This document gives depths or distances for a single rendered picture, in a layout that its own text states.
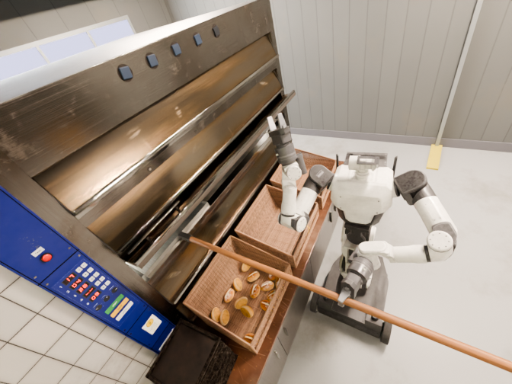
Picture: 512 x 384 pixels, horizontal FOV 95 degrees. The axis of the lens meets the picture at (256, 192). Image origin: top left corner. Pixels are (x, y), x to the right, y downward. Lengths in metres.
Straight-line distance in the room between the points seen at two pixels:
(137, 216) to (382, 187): 1.13
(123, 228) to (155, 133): 0.46
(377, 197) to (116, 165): 1.14
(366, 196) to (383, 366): 1.40
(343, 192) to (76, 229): 1.13
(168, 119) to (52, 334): 1.01
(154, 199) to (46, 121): 0.51
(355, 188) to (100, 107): 1.12
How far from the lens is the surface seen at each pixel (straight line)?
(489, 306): 2.63
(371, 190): 1.18
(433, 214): 1.16
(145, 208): 1.26
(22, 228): 1.06
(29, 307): 1.21
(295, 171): 1.04
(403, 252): 1.13
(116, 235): 1.22
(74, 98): 1.10
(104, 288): 1.26
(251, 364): 1.69
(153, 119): 1.27
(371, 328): 2.12
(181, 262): 1.56
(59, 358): 1.38
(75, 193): 1.10
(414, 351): 2.32
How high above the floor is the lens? 2.17
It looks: 40 degrees down
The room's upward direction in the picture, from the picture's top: 18 degrees counter-clockwise
